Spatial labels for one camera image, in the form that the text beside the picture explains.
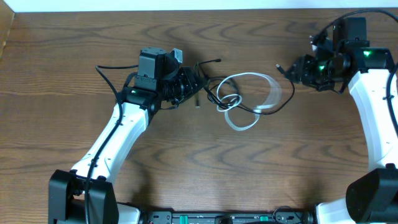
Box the white usb cable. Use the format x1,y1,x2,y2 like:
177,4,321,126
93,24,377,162
216,72,283,131

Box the black usb cable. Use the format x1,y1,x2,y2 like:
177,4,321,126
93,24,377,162
193,58,295,116

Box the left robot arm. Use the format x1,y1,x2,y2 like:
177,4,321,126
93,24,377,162
48,47,207,223

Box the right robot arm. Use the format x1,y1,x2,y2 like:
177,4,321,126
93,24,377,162
284,16,397,223

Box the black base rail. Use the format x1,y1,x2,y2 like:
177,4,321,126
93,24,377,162
138,207,317,224

